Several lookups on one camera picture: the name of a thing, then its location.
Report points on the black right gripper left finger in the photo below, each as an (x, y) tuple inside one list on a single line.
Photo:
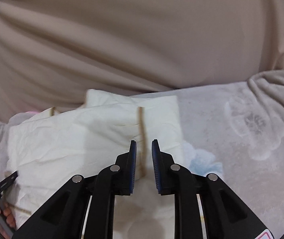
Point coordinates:
[(84, 206)]

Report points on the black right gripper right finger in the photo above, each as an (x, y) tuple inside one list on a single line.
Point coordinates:
[(204, 206)]

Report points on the cream quilted jacket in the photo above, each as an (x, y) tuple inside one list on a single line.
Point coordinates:
[(47, 151)]

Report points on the person's left hand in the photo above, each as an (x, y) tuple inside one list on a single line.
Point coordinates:
[(7, 215)]

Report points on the light grey printed bed blanket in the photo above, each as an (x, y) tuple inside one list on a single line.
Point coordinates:
[(235, 131)]

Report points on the beige curtain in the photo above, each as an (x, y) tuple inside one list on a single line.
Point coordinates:
[(53, 51)]

